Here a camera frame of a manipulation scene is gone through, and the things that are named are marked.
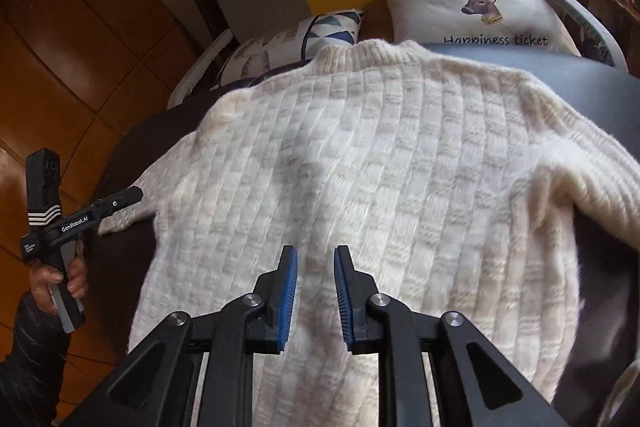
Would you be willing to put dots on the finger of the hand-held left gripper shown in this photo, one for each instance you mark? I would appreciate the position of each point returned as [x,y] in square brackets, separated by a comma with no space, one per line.
[120,201]

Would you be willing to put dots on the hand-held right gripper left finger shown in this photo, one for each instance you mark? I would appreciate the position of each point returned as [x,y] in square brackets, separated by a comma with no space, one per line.
[287,302]

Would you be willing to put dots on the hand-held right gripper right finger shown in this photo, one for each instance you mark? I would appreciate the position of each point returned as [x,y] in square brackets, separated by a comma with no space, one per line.
[344,302]

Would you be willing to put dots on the white knit sweater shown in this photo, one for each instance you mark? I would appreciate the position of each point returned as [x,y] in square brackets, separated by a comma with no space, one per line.
[375,157]

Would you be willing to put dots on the person's left forearm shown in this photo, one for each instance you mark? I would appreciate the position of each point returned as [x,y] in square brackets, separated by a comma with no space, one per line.
[30,367]

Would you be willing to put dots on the person's left hand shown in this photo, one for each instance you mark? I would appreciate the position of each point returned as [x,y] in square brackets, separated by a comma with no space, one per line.
[42,284]

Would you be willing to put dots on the triangle pattern cushion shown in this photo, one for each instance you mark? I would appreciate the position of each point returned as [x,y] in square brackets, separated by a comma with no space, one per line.
[280,47]

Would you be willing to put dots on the deer print cushion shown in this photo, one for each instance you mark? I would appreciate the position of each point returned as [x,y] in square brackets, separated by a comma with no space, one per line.
[480,14]

